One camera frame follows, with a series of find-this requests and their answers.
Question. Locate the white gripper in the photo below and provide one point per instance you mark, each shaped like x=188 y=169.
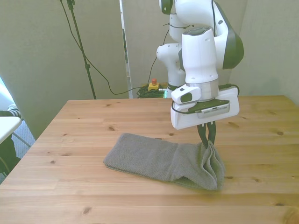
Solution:
x=187 y=120

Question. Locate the grey towel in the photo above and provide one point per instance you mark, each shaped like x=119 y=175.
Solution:
x=158 y=161

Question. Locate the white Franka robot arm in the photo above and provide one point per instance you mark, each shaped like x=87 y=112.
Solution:
x=198 y=53

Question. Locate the yellow emergency stop button box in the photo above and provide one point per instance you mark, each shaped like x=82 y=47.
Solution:
x=153 y=86

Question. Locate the white partition panel edge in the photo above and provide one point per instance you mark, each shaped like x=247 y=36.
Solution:
x=127 y=58

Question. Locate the person's striped sleeve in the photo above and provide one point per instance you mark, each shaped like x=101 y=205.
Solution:
x=10 y=113

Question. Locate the white folding table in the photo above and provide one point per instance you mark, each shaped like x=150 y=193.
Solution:
x=7 y=127

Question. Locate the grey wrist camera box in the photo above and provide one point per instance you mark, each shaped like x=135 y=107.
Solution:
x=215 y=111

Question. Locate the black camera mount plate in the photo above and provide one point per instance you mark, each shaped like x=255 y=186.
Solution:
x=205 y=105

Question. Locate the dark camera stand pole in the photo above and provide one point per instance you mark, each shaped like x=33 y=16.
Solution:
x=80 y=46

